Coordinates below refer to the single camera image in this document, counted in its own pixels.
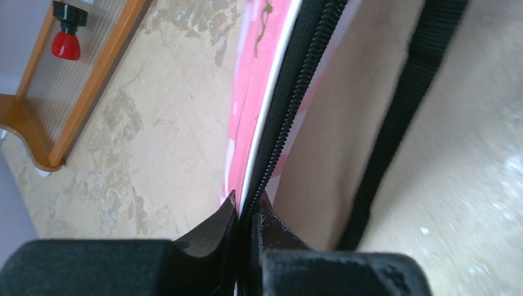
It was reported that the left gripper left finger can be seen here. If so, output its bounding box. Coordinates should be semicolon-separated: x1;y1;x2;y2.
1;194;237;295

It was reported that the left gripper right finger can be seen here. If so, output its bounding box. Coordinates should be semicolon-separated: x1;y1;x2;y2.
251;193;432;295

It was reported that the red black blue marker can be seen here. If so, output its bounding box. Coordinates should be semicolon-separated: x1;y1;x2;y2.
51;1;88;61

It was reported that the wooden three-tier shelf rack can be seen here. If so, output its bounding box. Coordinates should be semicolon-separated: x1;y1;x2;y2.
1;1;150;172

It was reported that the pink sport racket bag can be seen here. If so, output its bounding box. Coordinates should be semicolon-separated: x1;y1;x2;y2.
220;1;360;216

